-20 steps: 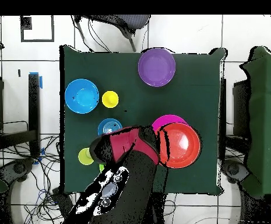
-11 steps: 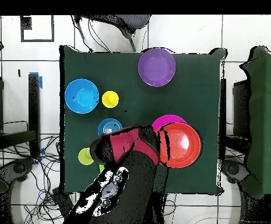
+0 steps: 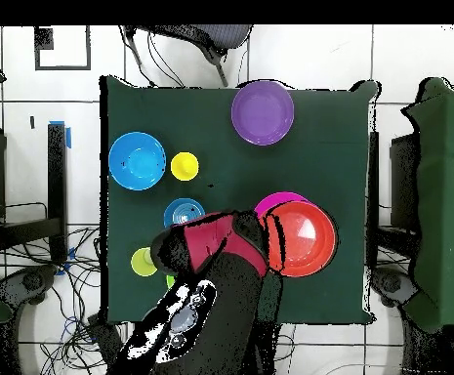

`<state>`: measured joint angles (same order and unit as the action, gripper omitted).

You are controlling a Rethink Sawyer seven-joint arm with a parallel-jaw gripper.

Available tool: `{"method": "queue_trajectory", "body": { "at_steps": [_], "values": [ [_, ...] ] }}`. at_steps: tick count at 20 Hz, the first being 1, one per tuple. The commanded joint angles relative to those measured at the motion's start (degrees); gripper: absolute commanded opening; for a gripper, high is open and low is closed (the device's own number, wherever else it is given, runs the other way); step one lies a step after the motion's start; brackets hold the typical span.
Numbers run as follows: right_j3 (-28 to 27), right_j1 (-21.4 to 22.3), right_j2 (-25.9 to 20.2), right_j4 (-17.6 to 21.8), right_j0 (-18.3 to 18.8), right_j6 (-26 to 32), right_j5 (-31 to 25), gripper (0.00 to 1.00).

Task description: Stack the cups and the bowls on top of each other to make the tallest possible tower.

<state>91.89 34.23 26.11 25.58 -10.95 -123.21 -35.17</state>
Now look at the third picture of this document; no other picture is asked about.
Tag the pink plastic bowl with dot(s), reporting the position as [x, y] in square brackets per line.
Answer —
[277, 199]

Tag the orange plastic bowl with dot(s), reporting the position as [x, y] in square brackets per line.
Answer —
[308, 250]

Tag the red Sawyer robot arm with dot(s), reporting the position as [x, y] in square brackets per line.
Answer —
[211, 234]

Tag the small dark blue bowl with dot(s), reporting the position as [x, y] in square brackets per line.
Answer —
[181, 213]

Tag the yellow plastic cup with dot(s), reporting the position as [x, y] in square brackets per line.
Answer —
[184, 166]

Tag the dark green table cloth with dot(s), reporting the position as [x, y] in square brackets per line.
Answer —
[211, 117]

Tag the green plastic bowl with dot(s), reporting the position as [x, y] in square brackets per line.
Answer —
[170, 281]

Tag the large light blue bowl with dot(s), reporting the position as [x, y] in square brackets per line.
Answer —
[136, 161]

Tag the purple plastic bowl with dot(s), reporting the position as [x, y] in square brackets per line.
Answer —
[263, 112]

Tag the translucent yellow-green plastic cup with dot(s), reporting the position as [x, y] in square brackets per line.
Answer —
[140, 261]

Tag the grey office chair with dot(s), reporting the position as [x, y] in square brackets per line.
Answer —
[226, 37]

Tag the black power strip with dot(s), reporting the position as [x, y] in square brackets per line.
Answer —
[103, 336]

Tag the black floor device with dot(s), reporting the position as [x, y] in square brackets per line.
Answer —
[27, 283]
[392, 285]

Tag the black metal frame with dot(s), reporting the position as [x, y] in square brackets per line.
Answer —
[56, 175]
[404, 175]

